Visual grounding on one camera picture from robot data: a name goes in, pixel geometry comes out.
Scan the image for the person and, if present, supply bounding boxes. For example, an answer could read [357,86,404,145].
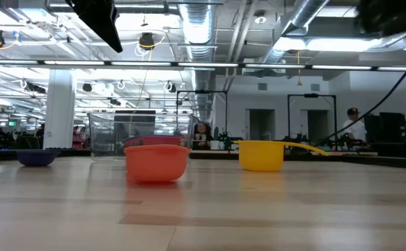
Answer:
[340,107,368,142]
[192,121,214,151]

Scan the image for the orange measuring cup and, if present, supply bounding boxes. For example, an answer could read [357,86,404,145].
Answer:
[123,144,192,183]

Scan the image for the black table frame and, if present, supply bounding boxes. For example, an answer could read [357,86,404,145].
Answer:
[0,148,406,171]

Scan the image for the yellow measuring cup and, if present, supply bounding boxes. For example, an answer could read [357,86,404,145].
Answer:
[233,139,329,172]

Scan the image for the red measuring cup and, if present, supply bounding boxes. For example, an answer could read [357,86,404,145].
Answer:
[123,135,182,149]

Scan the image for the LED light bar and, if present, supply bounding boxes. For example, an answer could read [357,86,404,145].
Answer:
[0,59,406,73]

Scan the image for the red background cart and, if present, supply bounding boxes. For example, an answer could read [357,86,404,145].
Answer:
[72,125,86,151]

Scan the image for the black background monitors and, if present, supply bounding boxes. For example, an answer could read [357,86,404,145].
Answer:
[364,112,406,144]

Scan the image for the white pillar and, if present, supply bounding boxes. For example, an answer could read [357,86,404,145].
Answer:
[42,68,77,151]

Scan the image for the clear plastic basket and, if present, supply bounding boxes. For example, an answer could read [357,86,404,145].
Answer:
[88,112,202,162]

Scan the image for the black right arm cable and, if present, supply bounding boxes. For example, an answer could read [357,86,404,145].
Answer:
[315,43,406,147]

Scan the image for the black background station frame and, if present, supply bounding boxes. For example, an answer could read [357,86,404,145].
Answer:
[287,93,338,141]

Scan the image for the yellow hanging cord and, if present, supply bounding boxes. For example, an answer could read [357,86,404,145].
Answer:
[295,50,303,87]

